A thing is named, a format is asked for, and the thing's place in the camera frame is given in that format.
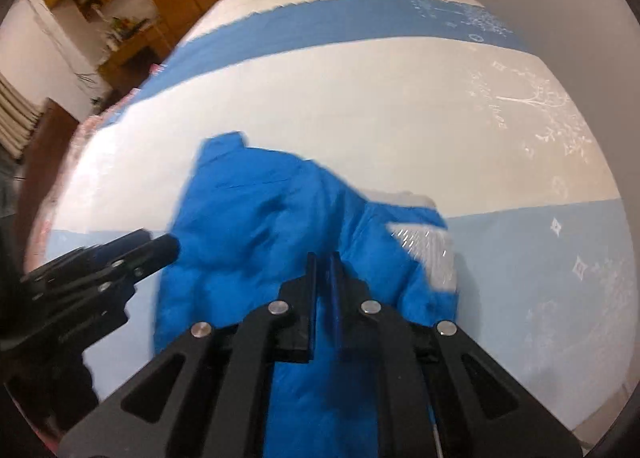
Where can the dark wooden cabinet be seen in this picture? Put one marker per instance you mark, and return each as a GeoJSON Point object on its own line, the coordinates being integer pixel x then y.
{"type": "Point", "coordinates": [47, 153]}

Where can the wooden desk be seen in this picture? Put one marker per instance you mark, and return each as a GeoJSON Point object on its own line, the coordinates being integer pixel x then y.
{"type": "Point", "coordinates": [132, 53]}

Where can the blue puffer jacket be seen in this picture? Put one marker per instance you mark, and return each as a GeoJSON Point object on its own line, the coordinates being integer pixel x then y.
{"type": "Point", "coordinates": [250, 218]}

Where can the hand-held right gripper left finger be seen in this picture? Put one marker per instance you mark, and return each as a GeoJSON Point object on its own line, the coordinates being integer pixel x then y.
{"type": "Point", "coordinates": [311, 298]}

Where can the blue and white bed sheet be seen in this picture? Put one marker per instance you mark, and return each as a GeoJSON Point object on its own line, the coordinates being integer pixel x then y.
{"type": "Point", "coordinates": [400, 88]}

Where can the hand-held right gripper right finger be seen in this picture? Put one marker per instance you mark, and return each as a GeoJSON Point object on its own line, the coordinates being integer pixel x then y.
{"type": "Point", "coordinates": [334, 298]}

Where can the pink patterned quilt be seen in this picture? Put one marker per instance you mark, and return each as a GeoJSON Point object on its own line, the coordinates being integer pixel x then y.
{"type": "Point", "coordinates": [85, 128]}

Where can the white slatted rack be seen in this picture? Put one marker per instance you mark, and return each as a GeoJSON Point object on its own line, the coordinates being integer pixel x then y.
{"type": "Point", "coordinates": [12, 113]}

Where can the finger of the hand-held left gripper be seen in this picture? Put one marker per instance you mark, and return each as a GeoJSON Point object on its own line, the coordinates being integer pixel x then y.
{"type": "Point", "coordinates": [100, 253]}
{"type": "Point", "coordinates": [155, 250]}

